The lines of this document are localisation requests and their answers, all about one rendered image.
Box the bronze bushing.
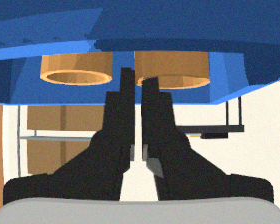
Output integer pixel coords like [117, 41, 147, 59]
[40, 52, 113, 85]
[134, 51, 210, 89]

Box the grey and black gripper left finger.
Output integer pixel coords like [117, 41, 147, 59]
[3, 67, 135, 206]

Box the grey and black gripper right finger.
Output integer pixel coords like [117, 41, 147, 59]
[141, 77, 274, 203]

